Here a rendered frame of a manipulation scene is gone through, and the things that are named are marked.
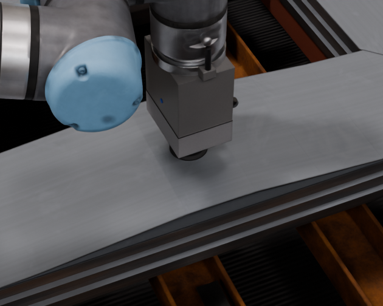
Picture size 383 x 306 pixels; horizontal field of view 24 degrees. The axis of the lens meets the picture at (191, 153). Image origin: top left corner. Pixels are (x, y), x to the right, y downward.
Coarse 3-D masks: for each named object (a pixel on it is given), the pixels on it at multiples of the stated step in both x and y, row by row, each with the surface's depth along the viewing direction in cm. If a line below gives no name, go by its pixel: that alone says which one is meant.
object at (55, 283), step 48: (288, 0) 127; (336, 48) 119; (288, 192) 97; (336, 192) 100; (144, 240) 92; (192, 240) 95; (240, 240) 97; (0, 288) 88; (48, 288) 90; (96, 288) 92
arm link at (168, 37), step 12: (156, 24) 84; (216, 24) 84; (156, 36) 85; (168, 36) 84; (180, 36) 83; (192, 36) 83; (204, 36) 83; (216, 36) 85; (156, 48) 86; (168, 48) 85; (180, 48) 84; (192, 48) 84; (204, 48) 85; (216, 48) 86; (180, 60) 86; (192, 60) 86
